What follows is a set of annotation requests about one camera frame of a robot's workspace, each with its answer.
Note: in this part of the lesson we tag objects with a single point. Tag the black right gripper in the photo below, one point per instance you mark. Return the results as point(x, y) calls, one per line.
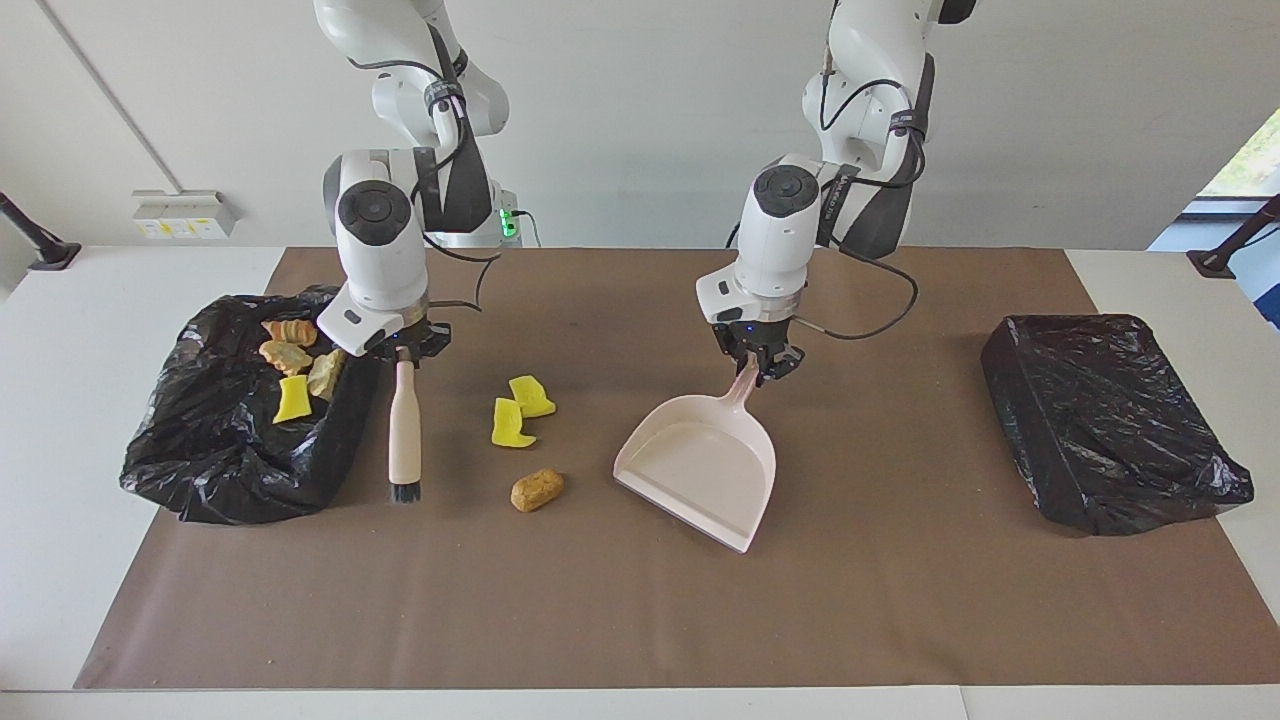
point(420, 340)

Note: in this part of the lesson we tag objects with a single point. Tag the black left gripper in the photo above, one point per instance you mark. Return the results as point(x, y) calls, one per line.
point(757, 338)

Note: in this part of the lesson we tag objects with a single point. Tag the beige brush black bristles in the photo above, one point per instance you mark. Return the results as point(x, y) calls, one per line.
point(405, 430)

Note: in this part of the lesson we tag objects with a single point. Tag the pale yellowish foam chunk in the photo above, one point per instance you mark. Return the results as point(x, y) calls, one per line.
point(290, 331)
point(285, 356)
point(327, 373)

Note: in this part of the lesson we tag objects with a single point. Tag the pink plastic dustpan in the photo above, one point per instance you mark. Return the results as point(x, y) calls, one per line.
point(700, 460)

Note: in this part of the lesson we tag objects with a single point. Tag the yellow sponge piece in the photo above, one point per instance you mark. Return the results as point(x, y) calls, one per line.
point(531, 396)
point(512, 425)
point(293, 400)

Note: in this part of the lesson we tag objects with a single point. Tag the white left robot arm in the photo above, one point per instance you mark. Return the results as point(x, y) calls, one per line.
point(775, 250)

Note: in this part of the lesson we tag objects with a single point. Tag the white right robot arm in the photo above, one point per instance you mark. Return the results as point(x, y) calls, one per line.
point(380, 270)

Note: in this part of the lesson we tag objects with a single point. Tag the crumpled open black bag bin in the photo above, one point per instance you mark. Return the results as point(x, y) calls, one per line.
point(230, 460)

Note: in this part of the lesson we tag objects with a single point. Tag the flat taut black bag bin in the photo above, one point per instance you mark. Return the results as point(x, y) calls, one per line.
point(1100, 420)

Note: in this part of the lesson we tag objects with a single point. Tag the brown sponge chunk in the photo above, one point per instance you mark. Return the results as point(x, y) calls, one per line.
point(537, 490)

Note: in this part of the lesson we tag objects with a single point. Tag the brown table mat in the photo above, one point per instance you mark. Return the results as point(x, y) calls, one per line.
point(900, 600)

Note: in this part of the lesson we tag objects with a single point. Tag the black angled stand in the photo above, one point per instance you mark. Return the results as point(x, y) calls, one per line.
point(45, 250)
point(1225, 258)

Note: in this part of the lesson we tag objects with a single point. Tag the white wall socket box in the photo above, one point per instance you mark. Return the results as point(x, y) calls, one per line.
point(183, 213)

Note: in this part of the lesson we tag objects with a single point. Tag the window with dark frame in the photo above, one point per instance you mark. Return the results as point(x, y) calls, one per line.
point(1250, 165)

